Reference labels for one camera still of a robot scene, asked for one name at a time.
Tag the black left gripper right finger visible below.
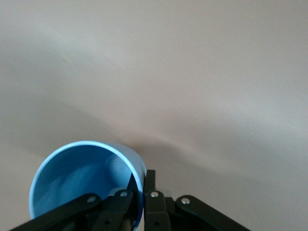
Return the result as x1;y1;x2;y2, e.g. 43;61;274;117
143;169;251;231

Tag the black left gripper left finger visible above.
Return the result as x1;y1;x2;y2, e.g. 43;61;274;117
9;172;145;231

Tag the light blue plastic cup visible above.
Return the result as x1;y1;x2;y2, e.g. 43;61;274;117
28;141;147;229

